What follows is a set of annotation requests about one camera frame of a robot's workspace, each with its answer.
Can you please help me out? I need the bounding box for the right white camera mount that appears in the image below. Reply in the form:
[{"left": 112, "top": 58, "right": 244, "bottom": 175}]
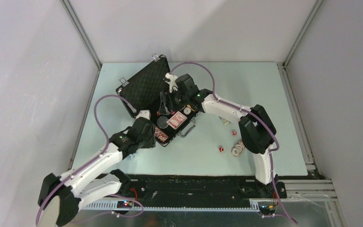
[{"left": 164, "top": 73, "right": 178, "bottom": 93}]

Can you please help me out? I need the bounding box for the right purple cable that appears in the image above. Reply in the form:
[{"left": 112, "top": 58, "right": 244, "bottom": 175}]
[{"left": 168, "top": 61, "right": 298, "bottom": 226}]

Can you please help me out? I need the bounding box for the purple cable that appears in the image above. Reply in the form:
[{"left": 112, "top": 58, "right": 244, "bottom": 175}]
[
  {"left": 168, "top": 61, "right": 298, "bottom": 226},
  {"left": 35, "top": 94, "right": 145, "bottom": 227}
]

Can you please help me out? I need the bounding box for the red playing card deck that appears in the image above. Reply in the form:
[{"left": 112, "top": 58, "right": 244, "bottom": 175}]
[{"left": 167, "top": 111, "right": 188, "bottom": 130}]

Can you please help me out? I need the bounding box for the white red chip stack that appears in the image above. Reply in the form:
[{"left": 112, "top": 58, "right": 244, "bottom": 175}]
[{"left": 231, "top": 140, "right": 245, "bottom": 157}]

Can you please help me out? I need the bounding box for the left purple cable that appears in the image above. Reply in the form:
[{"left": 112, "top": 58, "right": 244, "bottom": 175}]
[{"left": 35, "top": 94, "right": 145, "bottom": 227}]

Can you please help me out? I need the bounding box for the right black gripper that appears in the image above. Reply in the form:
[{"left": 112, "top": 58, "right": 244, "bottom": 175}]
[{"left": 159, "top": 87, "right": 190, "bottom": 114}]

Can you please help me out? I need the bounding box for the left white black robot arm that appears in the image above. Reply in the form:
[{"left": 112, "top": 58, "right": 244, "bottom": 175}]
[{"left": 35, "top": 116, "right": 156, "bottom": 227}]

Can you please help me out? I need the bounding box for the blue patterned card deck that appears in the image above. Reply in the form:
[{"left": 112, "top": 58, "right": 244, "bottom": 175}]
[{"left": 219, "top": 117, "right": 230, "bottom": 125}]

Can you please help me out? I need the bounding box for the red white chip row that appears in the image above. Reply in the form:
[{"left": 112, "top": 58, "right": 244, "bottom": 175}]
[{"left": 155, "top": 126, "right": 169, "bottom": 143}]

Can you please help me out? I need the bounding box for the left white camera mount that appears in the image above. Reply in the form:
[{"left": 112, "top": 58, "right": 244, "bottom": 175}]
[{"left": 136, "top": 110, "right": 151, "bottom": 120}]

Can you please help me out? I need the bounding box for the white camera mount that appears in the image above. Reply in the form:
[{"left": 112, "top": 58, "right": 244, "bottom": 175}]
[
  {"left": 136, "top": 110, "right": 151, "bottom": 120},
  {"left": 164, "top": 73, "right": 178, "bottom": 93}
]

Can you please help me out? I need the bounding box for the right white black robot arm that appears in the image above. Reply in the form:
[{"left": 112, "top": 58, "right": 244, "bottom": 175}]
[{"left": 159, "top": 73, "right": 278, "bottom": 198}]

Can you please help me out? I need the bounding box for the black poker set case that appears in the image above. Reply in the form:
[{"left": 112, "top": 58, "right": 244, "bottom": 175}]
[{"left": 116, "top": 54, "right": 199, "bottom": 147}]

